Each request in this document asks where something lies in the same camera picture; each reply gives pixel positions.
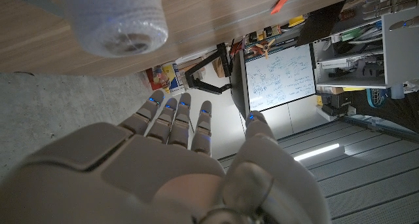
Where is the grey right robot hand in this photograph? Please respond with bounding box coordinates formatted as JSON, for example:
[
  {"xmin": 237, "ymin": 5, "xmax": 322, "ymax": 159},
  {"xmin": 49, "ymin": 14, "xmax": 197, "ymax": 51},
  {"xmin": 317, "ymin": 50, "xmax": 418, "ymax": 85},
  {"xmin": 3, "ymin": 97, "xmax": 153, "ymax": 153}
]
[{"xmin": 0, "ymin": 89, "xmax": 331, "ymax": 224}]

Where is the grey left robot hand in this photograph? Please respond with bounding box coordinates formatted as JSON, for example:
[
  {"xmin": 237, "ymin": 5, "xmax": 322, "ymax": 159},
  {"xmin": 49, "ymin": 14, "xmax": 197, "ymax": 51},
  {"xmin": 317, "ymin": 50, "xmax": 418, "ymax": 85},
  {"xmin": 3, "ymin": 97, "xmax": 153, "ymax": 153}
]
[{"xmin": 361, "ymin": 0, "xmax": 419, "ymax": 31}]

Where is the white shelf cabinet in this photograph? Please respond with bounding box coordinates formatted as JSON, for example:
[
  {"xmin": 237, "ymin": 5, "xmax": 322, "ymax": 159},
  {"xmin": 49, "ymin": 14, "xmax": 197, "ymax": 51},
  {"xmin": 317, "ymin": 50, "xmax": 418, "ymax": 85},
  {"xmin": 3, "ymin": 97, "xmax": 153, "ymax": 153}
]
[{"xmin": 312, "ymin": 6, "xmax": 419, "ymax": 90}]

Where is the orange satin ribbon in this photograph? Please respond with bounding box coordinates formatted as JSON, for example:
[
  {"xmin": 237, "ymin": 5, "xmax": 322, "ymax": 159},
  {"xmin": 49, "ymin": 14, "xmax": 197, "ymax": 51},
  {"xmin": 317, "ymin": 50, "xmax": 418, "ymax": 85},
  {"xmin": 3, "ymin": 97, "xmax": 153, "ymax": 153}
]
[{"xmin": 270, "ymin": 0, "xmax": 301, "ymax": 15}]

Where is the black computer monitor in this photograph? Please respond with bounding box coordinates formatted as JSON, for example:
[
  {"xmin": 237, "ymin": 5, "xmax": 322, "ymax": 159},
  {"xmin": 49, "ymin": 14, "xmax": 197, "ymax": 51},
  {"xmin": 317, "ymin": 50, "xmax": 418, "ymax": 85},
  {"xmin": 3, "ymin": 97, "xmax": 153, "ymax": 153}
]
[{"xmin": 230, "ymin": 49, "xmax": 252, "ymax": 120}]

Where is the ceiling strip light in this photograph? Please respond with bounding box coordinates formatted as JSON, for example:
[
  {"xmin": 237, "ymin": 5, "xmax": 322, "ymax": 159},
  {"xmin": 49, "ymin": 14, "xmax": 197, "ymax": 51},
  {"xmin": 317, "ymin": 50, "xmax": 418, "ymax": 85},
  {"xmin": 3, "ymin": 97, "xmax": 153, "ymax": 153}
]
[{"xmin": 293, "ymin": 143, "xmax": 341, "ymax": 162}]

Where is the wall whiteboard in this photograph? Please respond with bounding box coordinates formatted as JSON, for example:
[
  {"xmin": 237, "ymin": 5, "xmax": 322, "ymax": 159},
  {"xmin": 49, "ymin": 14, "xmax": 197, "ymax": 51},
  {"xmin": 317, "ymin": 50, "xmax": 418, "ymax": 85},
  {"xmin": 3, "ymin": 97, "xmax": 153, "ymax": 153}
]
[{"xmin": 245, "ymin": 43, "xmax": 317, "ymax": 112}]

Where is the white rolled string spool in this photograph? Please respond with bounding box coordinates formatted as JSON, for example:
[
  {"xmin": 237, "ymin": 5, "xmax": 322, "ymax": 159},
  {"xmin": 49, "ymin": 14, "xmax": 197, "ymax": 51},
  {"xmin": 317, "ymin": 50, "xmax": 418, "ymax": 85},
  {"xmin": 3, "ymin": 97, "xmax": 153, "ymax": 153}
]
[{"xmin": 58, "ymin": 0, "xmax": 170, "ymax": 58}]

